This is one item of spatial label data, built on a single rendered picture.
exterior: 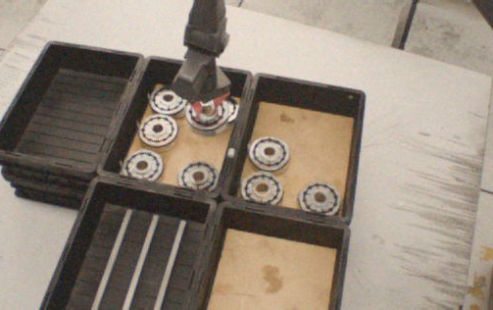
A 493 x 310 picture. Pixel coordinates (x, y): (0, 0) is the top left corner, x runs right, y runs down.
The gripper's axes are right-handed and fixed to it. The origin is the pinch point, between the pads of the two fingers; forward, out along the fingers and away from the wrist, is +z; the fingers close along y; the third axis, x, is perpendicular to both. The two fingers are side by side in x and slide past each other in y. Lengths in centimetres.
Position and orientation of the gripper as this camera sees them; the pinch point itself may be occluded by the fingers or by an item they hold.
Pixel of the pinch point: (206, 108)
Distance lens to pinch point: 131.2
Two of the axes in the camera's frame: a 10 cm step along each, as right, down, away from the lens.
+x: -5.4, -7.0, 4.7
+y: 8.4, -4.4, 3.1
